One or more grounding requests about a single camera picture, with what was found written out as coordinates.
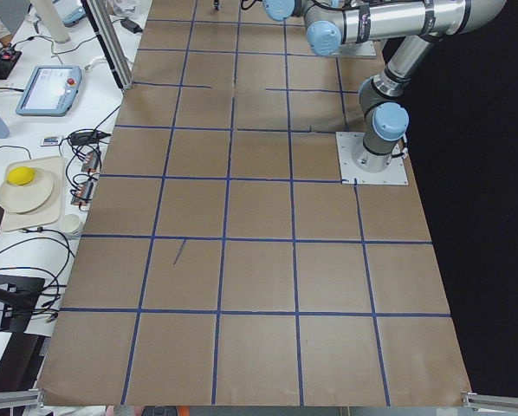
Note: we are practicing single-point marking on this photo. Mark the white paper cup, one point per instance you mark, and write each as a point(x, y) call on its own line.
point(71, 226)

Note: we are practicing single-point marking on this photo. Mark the beige tray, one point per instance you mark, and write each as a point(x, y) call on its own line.
point(51, 210)

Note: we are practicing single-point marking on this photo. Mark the small colourful card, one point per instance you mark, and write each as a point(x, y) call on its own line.
point(54, 140)

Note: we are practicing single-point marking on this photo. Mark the black power adapter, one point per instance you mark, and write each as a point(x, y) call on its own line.
point(131, 25)

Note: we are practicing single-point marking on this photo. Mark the beige plate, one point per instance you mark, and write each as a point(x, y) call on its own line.
point(20, 199)

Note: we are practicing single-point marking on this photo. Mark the blue teach pendant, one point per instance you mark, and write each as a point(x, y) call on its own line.
point(51, 91)
point(70, 11)

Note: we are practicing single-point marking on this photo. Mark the yellow lemon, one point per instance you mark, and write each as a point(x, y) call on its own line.
point(22, 175)

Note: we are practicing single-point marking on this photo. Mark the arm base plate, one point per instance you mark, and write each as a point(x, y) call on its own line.
point(365, 50)
point(359, 167)

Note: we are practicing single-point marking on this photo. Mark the aluminium frame post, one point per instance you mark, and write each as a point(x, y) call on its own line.
point(103, 28)

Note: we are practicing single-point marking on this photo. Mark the black camera stand base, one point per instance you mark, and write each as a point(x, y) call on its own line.
point(18, 299)

